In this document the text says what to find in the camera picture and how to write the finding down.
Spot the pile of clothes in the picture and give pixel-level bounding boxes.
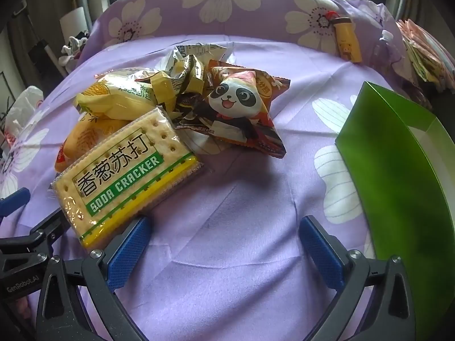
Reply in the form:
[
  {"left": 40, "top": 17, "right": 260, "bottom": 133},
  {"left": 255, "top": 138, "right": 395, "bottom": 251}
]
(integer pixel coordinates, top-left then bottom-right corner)
[{"left": 59, "top": 36, "right": 89, "bottom": 66}]

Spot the white cylinder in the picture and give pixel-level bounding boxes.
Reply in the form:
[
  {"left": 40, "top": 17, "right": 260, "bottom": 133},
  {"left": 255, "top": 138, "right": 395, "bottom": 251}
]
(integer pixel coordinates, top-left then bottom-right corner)
[{"left": 60, "top": 6, "right": 89, "bottom": 43}]

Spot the panda print snack packet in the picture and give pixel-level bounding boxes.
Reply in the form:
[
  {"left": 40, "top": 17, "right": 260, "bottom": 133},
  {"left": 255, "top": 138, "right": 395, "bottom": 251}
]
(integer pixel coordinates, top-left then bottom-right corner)
[{"left": 176, "top": 70, "right": 287, "bottom": 159}]

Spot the orange brown snack packet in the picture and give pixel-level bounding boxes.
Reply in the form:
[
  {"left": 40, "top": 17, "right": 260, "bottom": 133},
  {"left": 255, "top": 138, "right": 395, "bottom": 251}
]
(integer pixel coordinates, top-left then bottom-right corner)
[{"left": 208, "top": 60, "right": 291, "bottom": 100}]

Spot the soda cracker packet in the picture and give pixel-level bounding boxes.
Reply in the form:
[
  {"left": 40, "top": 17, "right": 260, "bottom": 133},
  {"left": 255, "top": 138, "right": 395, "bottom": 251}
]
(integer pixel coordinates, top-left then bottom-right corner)
[{"left": 50, "top": 107, "right": 205, "bottom": 250}]

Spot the silver snack packet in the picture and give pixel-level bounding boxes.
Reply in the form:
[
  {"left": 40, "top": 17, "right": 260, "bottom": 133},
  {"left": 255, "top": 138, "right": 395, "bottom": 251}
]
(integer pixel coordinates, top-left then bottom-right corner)
[{"left": 167, "top": 41, "right": 235, "bottom": 66}]

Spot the green cardboard box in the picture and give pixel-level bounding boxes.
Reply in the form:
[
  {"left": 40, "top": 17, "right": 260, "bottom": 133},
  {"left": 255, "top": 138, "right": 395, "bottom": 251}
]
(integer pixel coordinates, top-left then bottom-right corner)
[{"left": 334, "top": 81, "right": 455, "bottom": 327}]

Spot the yellow snack packet green print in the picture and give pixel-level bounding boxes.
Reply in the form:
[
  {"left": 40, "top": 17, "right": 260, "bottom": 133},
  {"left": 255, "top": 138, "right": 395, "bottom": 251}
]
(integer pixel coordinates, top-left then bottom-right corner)
[{"left": 73, "top": 74, "right": 159, "bottom": 120}]

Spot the purple floral bedsheet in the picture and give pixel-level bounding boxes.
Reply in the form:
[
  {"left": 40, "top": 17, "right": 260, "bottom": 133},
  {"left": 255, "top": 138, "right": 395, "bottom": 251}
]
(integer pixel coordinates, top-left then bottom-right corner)
[{"left": 0, "top": 0, "right": 406, "bottom": 341}]

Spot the white plastic bag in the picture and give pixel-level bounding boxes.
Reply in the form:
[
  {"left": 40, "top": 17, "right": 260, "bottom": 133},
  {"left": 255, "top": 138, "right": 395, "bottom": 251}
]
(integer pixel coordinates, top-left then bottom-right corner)
[{"left": 3, "top": 85, "right": 45, "bottom": 146}]

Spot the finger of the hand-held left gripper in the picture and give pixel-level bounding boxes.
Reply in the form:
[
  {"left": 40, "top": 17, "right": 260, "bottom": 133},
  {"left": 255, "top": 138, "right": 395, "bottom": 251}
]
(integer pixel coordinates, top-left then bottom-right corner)
[
  {"left": 0, "top": 187, "right": 32, "bottom": 223},
  {"left": 0, "top": 208, "right": 73, "bottom": 256}
]

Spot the stack of folded pink cloths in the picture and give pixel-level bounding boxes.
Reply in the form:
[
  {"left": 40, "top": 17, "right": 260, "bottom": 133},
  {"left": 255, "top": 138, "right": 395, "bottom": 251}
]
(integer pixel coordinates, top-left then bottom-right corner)
[{"left": 396, "top": 19, "right": 455, "bottom": 91}]

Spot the clear plastic bottle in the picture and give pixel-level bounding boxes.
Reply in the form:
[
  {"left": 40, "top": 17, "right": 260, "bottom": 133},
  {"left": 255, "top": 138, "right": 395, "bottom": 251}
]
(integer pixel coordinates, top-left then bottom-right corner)
[{"left": 371, "top": 29, "right": 404, "bottom": 70}]

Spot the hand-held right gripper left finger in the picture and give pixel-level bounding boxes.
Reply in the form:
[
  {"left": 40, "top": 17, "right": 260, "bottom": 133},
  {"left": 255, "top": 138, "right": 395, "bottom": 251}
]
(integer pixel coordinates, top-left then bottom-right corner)
[{"left": 36, "top": 216, "right": 152, "bottom": 341}]

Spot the orange yellow snack packet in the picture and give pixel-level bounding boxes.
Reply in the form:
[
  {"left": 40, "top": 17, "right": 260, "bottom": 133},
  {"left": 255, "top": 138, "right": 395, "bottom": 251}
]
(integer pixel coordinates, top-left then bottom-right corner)
[{"left": 54, "top": 117, "right": 123, "bottom": 173}]

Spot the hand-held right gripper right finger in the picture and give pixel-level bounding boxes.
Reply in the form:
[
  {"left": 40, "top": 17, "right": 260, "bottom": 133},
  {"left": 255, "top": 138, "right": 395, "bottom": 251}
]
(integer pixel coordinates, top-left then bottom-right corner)
[{"left": 299, "top": 215, "right": 416, "bottom": 341}]

